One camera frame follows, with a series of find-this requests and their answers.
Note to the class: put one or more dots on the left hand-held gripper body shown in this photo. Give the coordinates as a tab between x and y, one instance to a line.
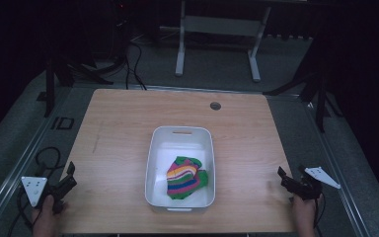
34	192

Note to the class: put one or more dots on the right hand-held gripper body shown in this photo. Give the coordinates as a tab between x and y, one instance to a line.
309	184

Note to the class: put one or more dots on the striped colourful sock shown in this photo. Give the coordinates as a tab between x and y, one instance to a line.
186	178

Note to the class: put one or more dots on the white plastic bin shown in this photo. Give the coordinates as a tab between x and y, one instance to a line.
180	167

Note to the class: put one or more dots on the person's left hand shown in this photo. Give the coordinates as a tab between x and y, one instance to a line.
47	217

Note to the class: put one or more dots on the person's right hand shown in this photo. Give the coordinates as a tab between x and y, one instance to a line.
304	214

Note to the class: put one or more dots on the black stand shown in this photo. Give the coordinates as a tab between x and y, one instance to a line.
67	59
309	82

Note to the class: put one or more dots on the white metal table frame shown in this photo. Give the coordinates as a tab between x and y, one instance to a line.
219	36

